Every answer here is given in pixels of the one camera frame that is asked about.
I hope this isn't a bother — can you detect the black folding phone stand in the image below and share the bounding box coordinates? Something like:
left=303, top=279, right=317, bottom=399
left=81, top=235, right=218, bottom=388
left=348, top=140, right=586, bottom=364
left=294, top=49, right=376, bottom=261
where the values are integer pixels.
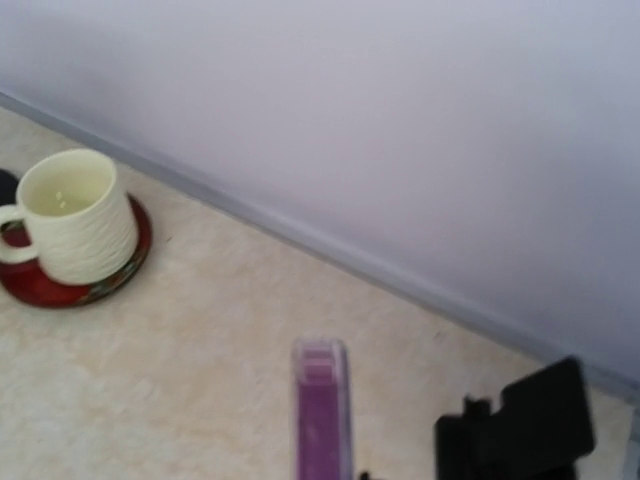
left=434, top=357, right=596, bottom=480

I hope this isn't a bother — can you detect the tall black clamp phone stand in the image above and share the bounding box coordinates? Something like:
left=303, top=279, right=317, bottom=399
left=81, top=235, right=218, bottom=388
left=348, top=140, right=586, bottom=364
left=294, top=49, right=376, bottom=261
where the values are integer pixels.
left=0, top=169, right=19, bottom=206

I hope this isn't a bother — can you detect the white ceramic mug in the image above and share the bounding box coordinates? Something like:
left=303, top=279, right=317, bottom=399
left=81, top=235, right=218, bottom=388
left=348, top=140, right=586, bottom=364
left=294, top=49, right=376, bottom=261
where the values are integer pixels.
left=1, top=149, right=139, bottom=285

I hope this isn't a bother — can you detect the red round coaster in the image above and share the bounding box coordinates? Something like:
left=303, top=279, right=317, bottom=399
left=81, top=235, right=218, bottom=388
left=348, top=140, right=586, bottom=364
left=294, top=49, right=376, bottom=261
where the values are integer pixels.
left=1, top=194, right=153, bottom=309

